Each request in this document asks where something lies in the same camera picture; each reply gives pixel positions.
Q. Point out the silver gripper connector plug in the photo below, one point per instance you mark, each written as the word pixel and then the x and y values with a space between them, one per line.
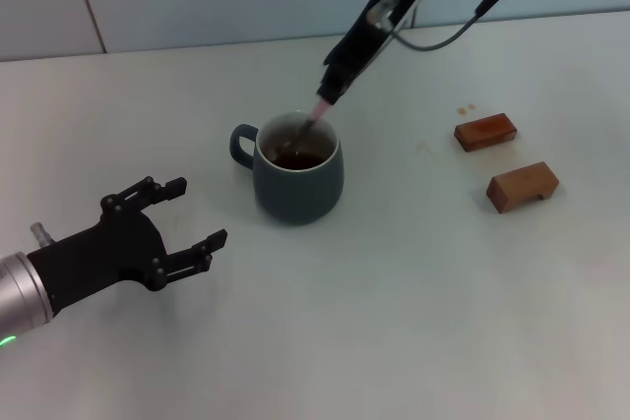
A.
pixel 383 9
pixel 42 234

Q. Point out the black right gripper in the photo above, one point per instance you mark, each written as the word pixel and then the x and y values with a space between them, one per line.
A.
pixel 364 41

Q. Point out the flat brown wooden block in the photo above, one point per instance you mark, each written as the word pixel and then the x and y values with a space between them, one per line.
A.
pixel 482 132

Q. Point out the dark grey ceramic mug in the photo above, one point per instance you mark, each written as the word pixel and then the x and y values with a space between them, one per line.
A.
pixel 295 194

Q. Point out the dark coffee liquid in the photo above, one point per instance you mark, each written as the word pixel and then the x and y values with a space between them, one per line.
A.
pixel 305 162

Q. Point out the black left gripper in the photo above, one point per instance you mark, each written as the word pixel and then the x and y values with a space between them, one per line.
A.
pixel 113 248

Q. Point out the notched brown wooden block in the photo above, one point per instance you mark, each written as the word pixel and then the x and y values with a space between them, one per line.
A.
pixel 512 189

